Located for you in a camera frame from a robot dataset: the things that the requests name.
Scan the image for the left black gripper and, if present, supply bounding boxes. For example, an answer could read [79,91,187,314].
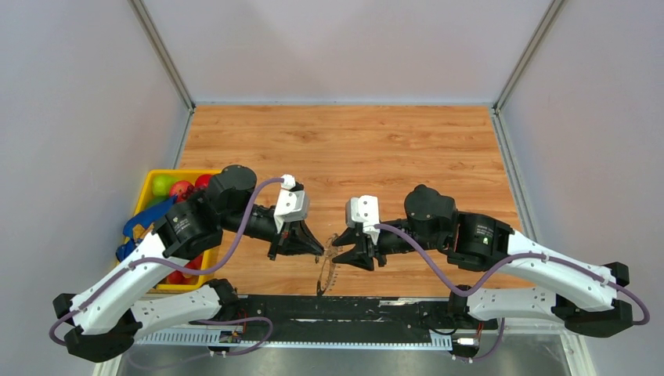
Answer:
[221,203,324,260]

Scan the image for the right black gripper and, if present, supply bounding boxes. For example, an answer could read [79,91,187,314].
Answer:
[332,219,446,271]

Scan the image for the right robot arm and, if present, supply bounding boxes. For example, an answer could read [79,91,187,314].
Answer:
[334,184,634,338]

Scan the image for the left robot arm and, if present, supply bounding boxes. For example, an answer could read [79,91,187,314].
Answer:
[49,164,323,363]

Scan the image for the red apple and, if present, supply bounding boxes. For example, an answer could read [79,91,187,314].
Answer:
[168,180,195,202]
[194,174,212,190]

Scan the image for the small red fruits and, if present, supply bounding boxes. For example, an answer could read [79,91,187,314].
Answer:
[165,255,204,285]

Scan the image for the yellow plastic bin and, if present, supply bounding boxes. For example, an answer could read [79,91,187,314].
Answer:
[131,169,217,294]

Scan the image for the green pear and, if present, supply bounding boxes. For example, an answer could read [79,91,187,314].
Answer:
[150,174,178,197]

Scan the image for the blue chip bag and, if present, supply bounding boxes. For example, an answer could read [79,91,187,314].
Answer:
[115,196,177,262]

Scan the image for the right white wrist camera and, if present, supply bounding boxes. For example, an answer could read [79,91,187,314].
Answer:
[345,195,381,245]

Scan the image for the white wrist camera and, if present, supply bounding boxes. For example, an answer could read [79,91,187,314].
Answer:
[273,175,310,232]
[345,195,381,245]

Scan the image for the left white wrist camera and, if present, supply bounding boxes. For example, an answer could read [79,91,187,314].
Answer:
[273,175,310,232]

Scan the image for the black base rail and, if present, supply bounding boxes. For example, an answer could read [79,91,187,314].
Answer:
[218,295,500,344]

